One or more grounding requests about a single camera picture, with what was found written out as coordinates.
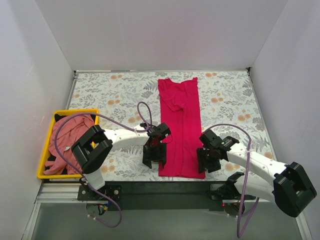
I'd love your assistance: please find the salmon pink t shirt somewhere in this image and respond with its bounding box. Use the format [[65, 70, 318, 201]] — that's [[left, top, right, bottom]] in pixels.
[[43, 114, 95, 176]]

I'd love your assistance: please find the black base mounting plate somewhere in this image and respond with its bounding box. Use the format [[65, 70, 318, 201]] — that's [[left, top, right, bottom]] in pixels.
[[77, 181, 256, 213]]

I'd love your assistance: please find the floral patterned table mat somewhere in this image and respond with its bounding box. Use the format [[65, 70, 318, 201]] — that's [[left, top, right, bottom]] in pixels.
[[67, 71, 281, 182]]

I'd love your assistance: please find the magenta t shirt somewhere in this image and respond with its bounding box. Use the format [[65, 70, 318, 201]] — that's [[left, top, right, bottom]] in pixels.
[[158, 77, 205, 180]]

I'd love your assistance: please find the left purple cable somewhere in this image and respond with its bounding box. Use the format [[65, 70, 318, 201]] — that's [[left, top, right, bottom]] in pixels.
[[54, 101, 154, 228]]

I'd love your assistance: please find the black garment in bin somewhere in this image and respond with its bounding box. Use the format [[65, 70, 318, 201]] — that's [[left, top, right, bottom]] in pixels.
[[54, 113, 71, 123]]

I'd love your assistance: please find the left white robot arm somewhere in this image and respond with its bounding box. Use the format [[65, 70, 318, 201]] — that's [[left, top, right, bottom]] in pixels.
[[71, 123, 172, 200]]

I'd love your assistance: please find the yellow plastic bin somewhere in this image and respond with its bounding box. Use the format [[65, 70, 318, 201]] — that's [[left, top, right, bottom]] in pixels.
[[37, 108, 100, 179]]

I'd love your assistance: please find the aluminium frame rail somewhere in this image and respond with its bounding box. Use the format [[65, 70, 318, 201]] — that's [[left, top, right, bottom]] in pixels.
[[36, 183, 301, 204]]

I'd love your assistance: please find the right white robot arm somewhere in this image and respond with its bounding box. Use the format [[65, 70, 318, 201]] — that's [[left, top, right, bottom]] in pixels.
[[196, 129, 317, 218]]

